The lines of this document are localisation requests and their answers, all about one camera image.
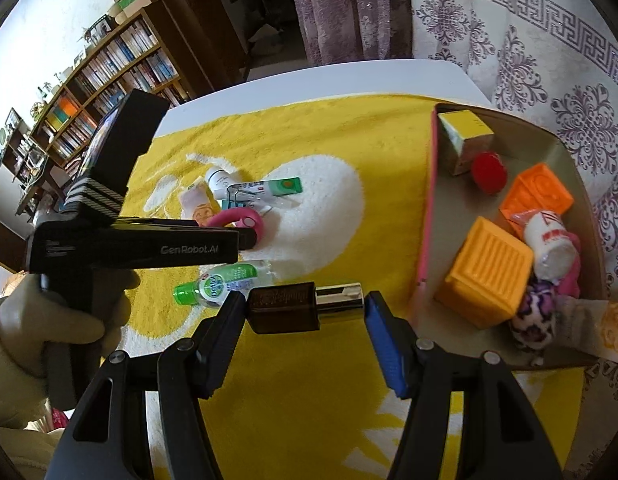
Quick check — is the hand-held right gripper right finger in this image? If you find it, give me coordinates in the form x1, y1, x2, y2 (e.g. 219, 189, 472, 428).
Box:
365, 290, 564, 480

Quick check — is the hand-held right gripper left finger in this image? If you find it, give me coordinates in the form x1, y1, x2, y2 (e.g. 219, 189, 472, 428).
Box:
48, 290, 246, 480

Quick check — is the pink foam curler loop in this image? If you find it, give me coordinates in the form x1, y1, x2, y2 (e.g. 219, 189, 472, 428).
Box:
204, 208, 266, 247

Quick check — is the dark brown perfume bottle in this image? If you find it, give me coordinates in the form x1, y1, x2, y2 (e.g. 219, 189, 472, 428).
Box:
247, 281, 366, 335

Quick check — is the yellow-orange plastic block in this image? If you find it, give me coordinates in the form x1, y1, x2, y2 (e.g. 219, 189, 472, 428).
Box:
434, 216, 534, 330

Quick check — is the red cardboard box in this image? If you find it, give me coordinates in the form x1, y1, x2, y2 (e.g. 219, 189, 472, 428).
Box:
408, 102, 610, 371

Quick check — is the white bottle with red label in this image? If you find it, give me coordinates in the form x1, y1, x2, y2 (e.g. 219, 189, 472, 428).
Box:
521, 211, 577, 278

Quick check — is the knotted pink foam curler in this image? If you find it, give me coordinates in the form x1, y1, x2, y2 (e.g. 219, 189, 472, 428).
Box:
553, 232, 583, 300

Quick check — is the red round toy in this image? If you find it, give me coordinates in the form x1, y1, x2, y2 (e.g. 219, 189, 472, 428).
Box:
471, 152, 510, 196

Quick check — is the peach pink cream tube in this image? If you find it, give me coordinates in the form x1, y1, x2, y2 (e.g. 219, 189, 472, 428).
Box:
553, 294, 618, 361

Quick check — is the small white yellow box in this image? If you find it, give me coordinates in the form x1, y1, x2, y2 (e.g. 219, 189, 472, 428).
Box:
437, 111, 496, 177

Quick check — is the person's left forearm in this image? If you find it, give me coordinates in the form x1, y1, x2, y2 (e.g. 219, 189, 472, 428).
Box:
0, 422, 64, 480

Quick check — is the person's left hand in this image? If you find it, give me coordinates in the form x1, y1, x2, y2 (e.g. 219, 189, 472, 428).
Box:
0, 271, 140, 431

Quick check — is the teal binder clip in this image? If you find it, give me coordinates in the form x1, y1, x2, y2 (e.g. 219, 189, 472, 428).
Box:
220, 184, 272, 213

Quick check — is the clear bottle with green cap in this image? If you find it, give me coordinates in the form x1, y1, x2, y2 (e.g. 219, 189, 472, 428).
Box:
173, 260, 274, 307

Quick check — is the pale pink sachet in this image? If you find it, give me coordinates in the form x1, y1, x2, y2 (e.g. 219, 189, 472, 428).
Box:
180, 182, 222, 222

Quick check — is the white tube with green end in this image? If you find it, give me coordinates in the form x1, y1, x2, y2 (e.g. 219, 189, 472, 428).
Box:
229, 177, 304, 202

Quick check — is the yellow and white towel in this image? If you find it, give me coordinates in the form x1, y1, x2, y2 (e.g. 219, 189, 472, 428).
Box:
101, 92, 584, 480

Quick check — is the leopard print plush scrunchie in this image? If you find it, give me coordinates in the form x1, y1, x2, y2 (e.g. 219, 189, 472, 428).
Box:
509, 280, 557, 366

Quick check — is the wooden bookshelf with books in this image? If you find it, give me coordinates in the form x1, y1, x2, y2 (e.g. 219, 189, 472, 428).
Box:
0, 0, 214, 221

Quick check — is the red-orange plastic block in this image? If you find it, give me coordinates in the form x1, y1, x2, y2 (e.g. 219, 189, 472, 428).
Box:
499, 162, 574, 241

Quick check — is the dark wooden cabinet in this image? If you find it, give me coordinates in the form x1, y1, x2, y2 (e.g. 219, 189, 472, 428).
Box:
159, 0, 310, 103

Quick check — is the mauve sheer curtain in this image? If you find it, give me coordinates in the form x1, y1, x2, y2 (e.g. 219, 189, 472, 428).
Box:
284, 0, 414, 67

